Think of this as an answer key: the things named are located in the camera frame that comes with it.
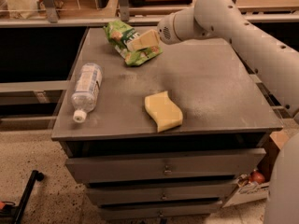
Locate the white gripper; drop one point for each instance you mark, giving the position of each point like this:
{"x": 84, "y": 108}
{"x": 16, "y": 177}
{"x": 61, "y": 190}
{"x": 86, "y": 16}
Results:
{"x": 165, "y": 32}

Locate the green rice chip bag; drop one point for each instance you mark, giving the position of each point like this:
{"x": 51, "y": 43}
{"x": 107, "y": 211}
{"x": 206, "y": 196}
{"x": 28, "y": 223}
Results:
{"x": 119, "y": 33}

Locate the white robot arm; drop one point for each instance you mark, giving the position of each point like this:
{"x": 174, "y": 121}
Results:
{"x": 278, "y": 68}

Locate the yellow sponge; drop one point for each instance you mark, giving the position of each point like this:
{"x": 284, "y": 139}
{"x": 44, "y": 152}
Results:
{"x": 166, "y": 114}

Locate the clear plastic water bottle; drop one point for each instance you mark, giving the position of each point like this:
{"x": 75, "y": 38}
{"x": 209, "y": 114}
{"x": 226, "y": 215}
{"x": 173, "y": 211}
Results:
{"x": 84, "y": 97}

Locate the grey drawer cabinet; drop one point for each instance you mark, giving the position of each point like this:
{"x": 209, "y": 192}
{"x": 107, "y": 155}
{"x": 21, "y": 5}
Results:
{"x": 169, "y": 137}

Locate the top grey drawer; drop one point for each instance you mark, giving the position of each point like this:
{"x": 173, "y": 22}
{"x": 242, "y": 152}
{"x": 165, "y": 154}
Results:
{"x": 164, "y": 165}

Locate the grey drawer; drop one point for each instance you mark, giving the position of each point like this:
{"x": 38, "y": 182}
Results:
{"x": 164, "y": 165}
{"x": 161, "y": 192}
{"x": 159, "y": 210}

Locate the middle grey drawer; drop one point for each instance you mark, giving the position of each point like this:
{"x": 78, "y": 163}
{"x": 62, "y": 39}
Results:
{"x": 161, "y": 192}

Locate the red onion in box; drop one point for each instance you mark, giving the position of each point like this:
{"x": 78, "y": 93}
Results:
{"x": 257, "y": 177}

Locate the bottom grey drawer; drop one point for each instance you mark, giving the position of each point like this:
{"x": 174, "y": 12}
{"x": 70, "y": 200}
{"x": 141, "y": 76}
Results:
{"x": 159, "y": 210}

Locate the open cardboard box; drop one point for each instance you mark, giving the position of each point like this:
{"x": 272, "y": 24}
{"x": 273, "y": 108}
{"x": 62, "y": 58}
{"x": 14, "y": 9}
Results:
{"x": 249, "y": 190}

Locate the black stand leg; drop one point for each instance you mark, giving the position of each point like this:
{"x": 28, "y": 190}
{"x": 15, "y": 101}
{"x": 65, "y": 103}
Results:
{"x": 11, "y": 213}

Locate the grey metal shelf rail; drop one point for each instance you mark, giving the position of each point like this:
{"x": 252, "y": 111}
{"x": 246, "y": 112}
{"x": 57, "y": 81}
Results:
{"x": 85, "y": 11}

